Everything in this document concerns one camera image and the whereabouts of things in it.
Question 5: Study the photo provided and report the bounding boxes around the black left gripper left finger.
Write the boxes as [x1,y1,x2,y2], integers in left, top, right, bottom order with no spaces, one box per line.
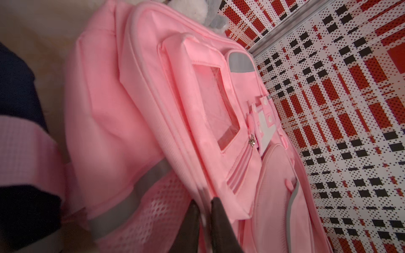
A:
[168,200,200,253]

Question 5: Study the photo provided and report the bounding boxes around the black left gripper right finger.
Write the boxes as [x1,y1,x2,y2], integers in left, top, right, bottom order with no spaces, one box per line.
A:
[211,197,243,253]

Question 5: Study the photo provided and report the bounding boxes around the pink school backpack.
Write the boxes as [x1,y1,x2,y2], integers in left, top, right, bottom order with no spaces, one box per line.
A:
[0,0,334,253]

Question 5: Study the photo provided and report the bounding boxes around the navy blue backpack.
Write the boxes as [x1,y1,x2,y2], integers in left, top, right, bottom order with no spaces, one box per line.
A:
[1,46,63,253]

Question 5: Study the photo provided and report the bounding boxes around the grey white husky plush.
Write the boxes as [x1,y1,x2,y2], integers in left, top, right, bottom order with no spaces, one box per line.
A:
[161,0,229,34]

